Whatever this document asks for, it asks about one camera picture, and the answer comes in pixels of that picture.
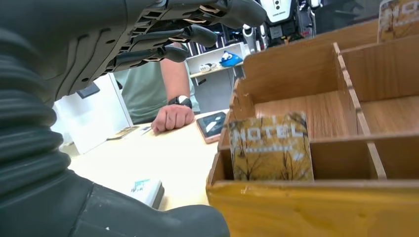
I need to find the grey card reader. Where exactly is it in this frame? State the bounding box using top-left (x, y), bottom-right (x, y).
top-left (130, 178), bottom-right (166, 210)

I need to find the yellow hotel key card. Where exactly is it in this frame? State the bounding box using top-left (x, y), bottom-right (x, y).
top-left (106, 125), bottom-right (140, 141)
top-left (227, 112), bottom-right (315, 182)

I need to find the wooden compartment box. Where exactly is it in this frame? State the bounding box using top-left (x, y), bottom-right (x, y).
top-left (206, 18), bottom-right (419, 237)

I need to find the person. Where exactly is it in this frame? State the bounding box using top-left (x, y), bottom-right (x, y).
top-left (113, 41), bottom-right (201, 134)

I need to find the black wristwatch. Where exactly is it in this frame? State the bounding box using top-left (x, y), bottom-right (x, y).
top-left (168, 95), bottom-right (193, 110)

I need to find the black smartphone pink edge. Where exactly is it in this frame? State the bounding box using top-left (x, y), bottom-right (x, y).
top-left (196, 111), bottom-right (228, 145)

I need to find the white shelf unit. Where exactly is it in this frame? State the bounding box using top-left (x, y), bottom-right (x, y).
top-left (185, 41), bottom-right (247, 114)

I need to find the black power adapter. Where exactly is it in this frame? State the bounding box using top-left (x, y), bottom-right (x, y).
top-left (76, 82), bottom-right (101, 99)

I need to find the small white device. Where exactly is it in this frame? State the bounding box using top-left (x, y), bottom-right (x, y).
top-left (199, 62), bottom-right (218, 73)

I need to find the white desktop riser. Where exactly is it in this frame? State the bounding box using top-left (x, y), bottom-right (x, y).
top-left (51, 72), bottom-right (134, 155)

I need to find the blue white rounded object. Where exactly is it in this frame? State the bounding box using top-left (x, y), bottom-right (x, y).
top-left (219, 50), bottom-right (244, 68)

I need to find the white black humanoid robot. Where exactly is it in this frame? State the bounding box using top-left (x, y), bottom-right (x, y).
top-left (241, 0), bottom-right (324, 55)

